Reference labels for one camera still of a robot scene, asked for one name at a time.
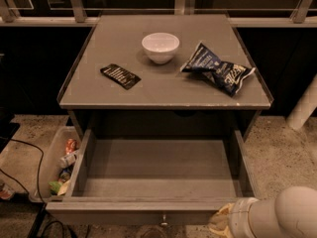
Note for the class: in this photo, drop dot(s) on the white ceramic bowl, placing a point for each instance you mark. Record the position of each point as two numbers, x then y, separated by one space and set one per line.
160 47

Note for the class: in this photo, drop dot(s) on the green snack packet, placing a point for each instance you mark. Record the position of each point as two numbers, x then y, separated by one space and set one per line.
54 187

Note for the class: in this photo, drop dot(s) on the orange soda can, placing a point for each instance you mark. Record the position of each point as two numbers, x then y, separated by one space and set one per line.
70 146

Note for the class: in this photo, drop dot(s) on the black snack packet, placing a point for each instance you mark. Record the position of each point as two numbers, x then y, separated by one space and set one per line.
118 74

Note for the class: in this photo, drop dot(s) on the metal window railing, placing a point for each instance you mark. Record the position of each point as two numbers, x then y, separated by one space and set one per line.
241 13

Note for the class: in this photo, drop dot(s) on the grey drawer cabinet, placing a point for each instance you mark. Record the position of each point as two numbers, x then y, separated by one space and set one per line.
118 39

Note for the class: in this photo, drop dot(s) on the grey top drawer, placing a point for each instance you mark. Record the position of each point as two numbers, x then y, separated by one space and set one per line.
155 180

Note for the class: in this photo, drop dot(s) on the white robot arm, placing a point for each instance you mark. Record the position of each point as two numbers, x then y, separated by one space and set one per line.
292 214

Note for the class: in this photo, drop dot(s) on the yellow snack bag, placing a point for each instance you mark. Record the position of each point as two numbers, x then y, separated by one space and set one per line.
63 188

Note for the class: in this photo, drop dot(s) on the white plastic bottle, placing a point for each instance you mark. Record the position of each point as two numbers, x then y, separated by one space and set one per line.
68 160

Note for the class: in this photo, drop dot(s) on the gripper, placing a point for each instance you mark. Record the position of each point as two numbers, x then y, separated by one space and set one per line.
238 217

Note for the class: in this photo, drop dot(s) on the blue chip bag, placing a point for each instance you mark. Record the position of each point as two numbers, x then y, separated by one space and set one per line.
226 75

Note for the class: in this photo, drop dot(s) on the white cylindrical post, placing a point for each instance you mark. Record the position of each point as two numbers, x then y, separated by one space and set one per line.
304 107

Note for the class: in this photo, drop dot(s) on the clear plastic bin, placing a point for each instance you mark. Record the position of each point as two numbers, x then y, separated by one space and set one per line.
50 168

